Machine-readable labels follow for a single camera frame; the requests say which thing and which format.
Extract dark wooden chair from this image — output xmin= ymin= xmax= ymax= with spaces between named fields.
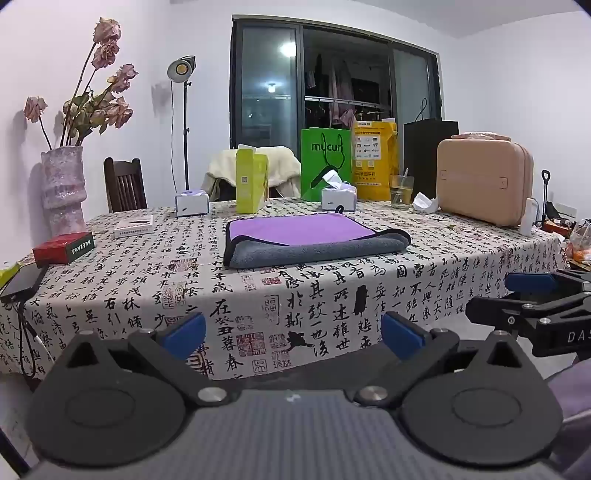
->
xmin=103 ymin=157 xmax=148 ymax=214

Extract black framed glass door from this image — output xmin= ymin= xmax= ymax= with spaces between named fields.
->
xmin=230 ymin=15 xmax=445 ymax=148

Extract glass with yellow drink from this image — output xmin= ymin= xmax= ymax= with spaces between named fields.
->
xmin=390 ymin=168 xmax=413 ymax=209

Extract black cable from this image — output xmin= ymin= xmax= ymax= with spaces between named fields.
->
xmin=16 ymin=300 xmax=54 ymax=379

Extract white tissue box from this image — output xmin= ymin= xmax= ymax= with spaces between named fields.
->
xmin=175 ymin=189 xmax=211 ymax=217
xmin=321 ymin=170 xmax=358 ymax=212

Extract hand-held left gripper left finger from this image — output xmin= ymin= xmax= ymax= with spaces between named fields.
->
xmin=59 ymin=312 xmax=228 ymax=408

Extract calligraphy printed tablecloth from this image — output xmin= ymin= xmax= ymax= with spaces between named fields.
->
xmin=0 ymin=196 xmax=571 ymax=384

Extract pink speckled ceramic vase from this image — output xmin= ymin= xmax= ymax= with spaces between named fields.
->
xmin=41 ymin=145 xmax=88 ymax=237

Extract purple and grey towel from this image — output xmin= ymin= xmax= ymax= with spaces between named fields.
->
xmin=224 ymin=212 xmax=411 ymax=270

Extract black speaker box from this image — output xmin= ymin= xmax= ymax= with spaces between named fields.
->
xmin=403 ymin=98 xmax=459 ymax=195

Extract black floor lamp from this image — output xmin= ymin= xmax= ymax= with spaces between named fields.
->
xmin=167 ymin=55 xmax=197 ymax=192

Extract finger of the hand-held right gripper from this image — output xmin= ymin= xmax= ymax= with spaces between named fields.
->
xmin=465 ymin=295 xmax=570 ymax=331
xmin=505 ymin=270 xmax=591 ymax=302

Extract person's purple clothing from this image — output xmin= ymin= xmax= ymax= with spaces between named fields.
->
xmin=547 ymin=360 xmax=591 ymax=480

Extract green paper bag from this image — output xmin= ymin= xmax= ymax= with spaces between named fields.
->
xmin=300 ymin=128 xmax=353 ymax=202

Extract plastic bag of oranges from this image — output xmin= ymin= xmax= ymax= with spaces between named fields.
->
xmin=566 ymin=219 xmax=591 ymax=266

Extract small white bottle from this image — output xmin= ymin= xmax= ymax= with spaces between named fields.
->
xmin=522 ymin=198 xmax=539 ymax=237

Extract dried pink roses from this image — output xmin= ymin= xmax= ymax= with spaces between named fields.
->
xmin=23 ymin=17 xmax=139 ymax=151

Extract yellow-green carton box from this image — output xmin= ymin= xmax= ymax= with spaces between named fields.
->
xmin=235 ymin=144 xmax=269 ymax=214

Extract red box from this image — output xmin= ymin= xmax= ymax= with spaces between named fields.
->
xmin=32 ymin=232 xmax=95 ymax=268

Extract pink hard case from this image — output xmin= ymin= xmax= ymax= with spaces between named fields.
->
xmin=436 ymin=137 xmax=535 ymax=227

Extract cream cloth on chair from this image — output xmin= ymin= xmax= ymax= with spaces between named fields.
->
xmin=202 ymin=146 xmax=302 ymax=202

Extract flat white box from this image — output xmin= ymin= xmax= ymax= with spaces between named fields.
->
xmin=113 ymin=215 xmax=154 ymax=239

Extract yellow paper bag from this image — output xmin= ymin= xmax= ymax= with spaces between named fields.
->
xmin=352 ymin=119 xmax=399 ymax=201

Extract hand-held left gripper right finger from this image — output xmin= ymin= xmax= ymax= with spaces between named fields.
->
xmin=353 ymin=311 xmax=527 ymax=408

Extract black trolley handle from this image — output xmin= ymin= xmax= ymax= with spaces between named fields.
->
xmin=540 ymin=169 xmax=559 ymax=222

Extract black phone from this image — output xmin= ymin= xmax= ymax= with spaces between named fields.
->
xmin=0 ymin=265 xmax=49 ymax=304

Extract crumpled white tissue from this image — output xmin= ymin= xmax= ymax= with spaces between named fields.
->
xmin=412 ymin=191 xmax=439 ymax=213

